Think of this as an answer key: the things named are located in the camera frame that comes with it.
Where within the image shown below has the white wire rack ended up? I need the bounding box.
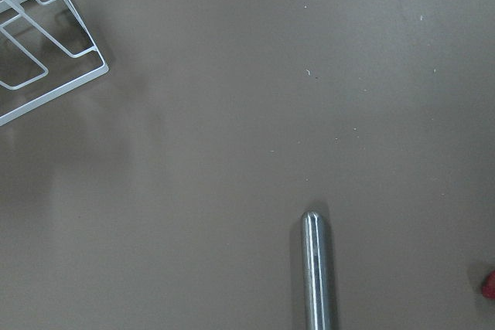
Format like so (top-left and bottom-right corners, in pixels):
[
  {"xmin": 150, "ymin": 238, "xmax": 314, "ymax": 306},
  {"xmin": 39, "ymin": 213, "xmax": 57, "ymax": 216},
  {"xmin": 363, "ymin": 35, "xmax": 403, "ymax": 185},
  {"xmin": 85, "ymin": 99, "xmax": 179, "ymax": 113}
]
[{"xmin": 1, "ymin": 0, "xmax": 109, "ymax": 125}]

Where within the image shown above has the steel muddler black tip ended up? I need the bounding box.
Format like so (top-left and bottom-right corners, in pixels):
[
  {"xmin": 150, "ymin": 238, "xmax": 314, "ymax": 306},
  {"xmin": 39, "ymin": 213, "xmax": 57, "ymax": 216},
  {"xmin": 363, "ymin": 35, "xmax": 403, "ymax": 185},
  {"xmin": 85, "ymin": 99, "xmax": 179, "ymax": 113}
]
[{"xmin": 302, "ymin": 211, "xmax": 338, "ymax": 329}]

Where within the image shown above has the red strawberry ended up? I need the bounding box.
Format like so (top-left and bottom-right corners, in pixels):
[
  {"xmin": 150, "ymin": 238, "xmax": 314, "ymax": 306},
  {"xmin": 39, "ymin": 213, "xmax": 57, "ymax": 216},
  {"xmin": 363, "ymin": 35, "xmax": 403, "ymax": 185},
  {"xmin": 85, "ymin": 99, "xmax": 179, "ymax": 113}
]
[{"xmin": 480, "ymin": 270, "xmax": 495, "ymax": 300}]

